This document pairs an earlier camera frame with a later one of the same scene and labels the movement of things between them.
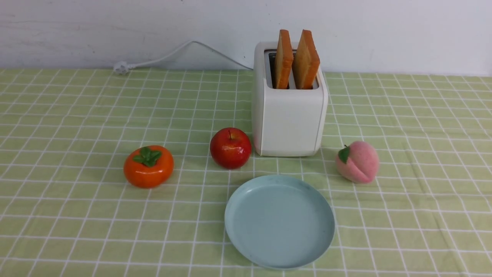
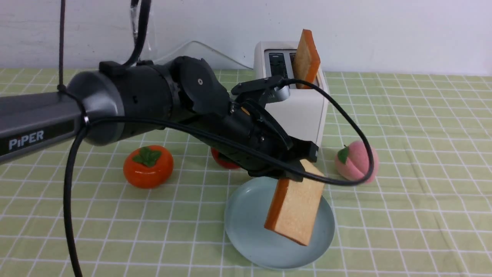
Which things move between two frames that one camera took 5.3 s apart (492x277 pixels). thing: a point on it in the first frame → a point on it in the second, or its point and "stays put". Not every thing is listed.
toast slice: x=284 y=60 → x=295 y=211
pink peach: x=358 y=162 stays put
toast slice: x=306 y=62 stays put
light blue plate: x=279 y=222 stays put
